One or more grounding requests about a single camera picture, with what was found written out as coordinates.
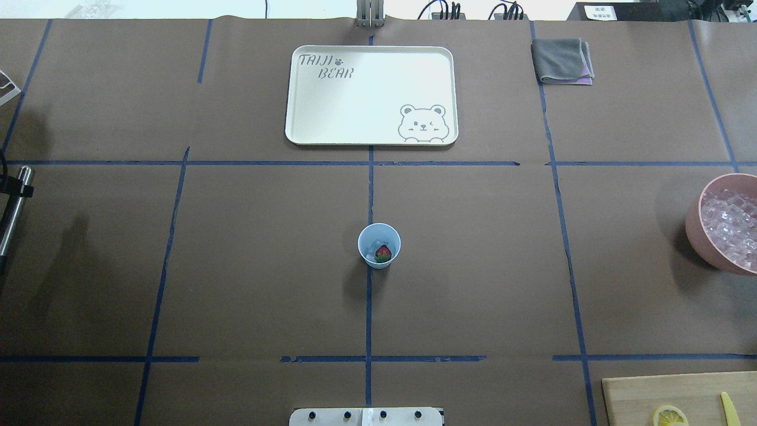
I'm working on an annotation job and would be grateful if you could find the steel muddler with black tip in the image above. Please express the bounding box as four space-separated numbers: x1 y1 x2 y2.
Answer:
1 165 34 276

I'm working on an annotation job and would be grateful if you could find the red strawberry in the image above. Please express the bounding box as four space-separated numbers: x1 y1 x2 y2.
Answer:
374 244 393 264

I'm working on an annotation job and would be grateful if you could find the light blue plastic cup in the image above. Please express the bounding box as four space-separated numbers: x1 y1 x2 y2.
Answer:
357 223 401 269

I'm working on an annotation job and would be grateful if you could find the pile of ice cubes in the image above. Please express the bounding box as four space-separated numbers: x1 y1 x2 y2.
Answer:
700 189 756 272

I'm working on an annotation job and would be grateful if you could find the clear plastic bag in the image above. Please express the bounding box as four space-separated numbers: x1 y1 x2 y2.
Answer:
64 1 121 20

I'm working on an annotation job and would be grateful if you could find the cream bear tray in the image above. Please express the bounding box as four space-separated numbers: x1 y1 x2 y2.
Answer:
284 45 460 147

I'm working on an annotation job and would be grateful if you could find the grey folded cloth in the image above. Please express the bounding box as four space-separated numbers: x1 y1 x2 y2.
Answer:
532 38 596 86

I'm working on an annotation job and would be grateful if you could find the black power strip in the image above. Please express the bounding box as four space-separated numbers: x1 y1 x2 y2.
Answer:
566 1 691 22

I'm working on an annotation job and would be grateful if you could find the wooden cutting board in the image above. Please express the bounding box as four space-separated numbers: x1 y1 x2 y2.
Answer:
602 370 756 425

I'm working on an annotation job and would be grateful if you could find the lemon slice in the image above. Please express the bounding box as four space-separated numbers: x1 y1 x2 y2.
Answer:
652 405 690 426

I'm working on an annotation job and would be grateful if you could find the pink bowl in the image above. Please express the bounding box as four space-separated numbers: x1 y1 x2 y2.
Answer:
685 173 755 277

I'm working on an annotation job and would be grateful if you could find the yellow knife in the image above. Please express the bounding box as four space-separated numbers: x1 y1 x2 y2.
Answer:
721 392 742 426

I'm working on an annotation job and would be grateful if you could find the aluminium frame post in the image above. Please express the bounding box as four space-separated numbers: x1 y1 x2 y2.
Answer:
356 0 386 28

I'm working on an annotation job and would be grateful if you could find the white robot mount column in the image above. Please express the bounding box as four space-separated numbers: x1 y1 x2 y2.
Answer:
289 406 445 425

